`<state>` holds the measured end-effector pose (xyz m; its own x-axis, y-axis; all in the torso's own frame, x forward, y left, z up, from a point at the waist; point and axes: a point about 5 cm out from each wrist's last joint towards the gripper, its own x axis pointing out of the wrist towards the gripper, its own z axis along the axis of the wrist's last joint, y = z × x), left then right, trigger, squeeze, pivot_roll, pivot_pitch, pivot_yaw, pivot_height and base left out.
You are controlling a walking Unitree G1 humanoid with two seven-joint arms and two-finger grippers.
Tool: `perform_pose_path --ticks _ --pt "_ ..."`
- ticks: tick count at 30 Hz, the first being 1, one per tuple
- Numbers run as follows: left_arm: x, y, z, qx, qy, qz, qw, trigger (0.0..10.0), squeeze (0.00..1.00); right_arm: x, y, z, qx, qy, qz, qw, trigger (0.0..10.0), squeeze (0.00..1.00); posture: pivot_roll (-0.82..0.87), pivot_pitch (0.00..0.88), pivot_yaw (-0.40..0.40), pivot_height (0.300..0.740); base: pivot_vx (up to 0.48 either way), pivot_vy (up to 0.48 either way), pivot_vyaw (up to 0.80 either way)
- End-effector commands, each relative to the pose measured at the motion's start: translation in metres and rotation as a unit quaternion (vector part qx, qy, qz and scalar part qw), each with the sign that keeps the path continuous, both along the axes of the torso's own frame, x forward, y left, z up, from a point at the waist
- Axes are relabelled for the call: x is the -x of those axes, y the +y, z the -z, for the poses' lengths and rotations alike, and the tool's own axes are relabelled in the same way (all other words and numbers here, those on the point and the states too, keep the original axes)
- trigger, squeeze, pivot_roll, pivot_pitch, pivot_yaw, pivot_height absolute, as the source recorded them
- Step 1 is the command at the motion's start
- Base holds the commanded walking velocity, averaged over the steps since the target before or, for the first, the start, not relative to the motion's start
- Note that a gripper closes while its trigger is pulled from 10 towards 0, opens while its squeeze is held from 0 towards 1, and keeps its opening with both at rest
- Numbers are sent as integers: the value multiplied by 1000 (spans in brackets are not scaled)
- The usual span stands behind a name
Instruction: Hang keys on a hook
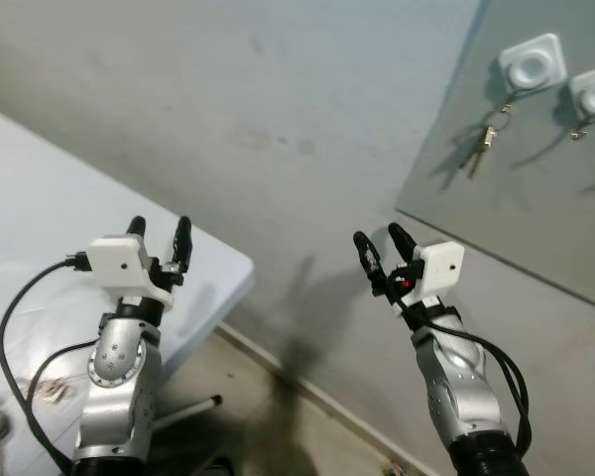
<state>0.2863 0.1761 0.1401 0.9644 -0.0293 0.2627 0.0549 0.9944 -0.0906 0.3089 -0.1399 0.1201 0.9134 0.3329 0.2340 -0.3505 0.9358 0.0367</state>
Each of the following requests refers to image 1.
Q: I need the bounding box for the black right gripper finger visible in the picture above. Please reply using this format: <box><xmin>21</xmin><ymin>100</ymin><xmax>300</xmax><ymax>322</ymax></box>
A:
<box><xmin>388</xmin><ymin>222</ymin><xmax>418</xmax><ymax>267</ymax></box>
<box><xmin>353</xmin><ymin>231</ymin><xmax>384</xmax><ymax>297</ymax></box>

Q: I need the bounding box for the white table leg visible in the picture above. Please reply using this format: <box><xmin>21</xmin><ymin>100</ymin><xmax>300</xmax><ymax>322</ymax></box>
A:
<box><xmin>151</xmin><ymin>395</ymin><xmax>223</xmax><ymax>429</ymax></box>

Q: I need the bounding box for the small metal key bunch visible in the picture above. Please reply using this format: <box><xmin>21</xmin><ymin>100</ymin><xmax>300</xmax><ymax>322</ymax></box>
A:
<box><xmin>35</xmin><ymin>380</ymin><xmax>77</xmax><ymax>405</ymax></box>

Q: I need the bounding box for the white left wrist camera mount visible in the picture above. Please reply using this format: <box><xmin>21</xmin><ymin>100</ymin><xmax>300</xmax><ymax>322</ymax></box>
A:
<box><xmin>85</xmin><ymin>234</ymin><xmax>177</xmax><ymax>310</ymax></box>

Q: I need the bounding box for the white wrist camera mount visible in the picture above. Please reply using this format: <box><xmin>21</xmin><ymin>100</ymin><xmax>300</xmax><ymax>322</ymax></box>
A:
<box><xmin>413</xmin><ymin>241</ymin><xmax>466</xmax><ymax>304</ymax></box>
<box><xmin>85</xmin><ymin>234</ymin><xmax>177</xmax><ymax>310</ymax></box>

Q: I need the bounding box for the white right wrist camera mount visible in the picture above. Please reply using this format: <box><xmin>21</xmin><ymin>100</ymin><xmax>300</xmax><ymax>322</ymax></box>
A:
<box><xmin>413</xmin><ymin>241</ymin><xmax>466</xmax><ymax>304</ymax></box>

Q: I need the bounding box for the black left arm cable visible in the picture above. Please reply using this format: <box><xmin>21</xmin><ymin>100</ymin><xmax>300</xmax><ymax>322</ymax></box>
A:
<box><xmin>0</xmin><ymin>253</ymin><xmax>95</xmax><ymax>472</ymax></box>

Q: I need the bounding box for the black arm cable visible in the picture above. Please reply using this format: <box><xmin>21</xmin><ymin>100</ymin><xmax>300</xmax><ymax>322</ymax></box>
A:
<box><xmin>397</xmin><ymin>296</ymin><xmax>533</xmax><ymax>459</ymax></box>
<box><xmin>0</xmin><ymin>253</ymin><xmax>95</xmax><ymax>472</ymax></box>

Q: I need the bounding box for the grey wall panel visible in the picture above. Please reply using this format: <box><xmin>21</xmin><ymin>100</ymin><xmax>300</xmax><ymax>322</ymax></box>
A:
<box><xmin>394</xmin><ymin>0</ymin><xmax>595</xmax><ymax>314</ymax></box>

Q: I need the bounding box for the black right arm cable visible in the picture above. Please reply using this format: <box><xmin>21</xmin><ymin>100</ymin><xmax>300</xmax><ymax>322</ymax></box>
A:
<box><xmin>397</xmin><ymin>296</ymin><xmax>533</xmax><ymax>459</ymax></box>

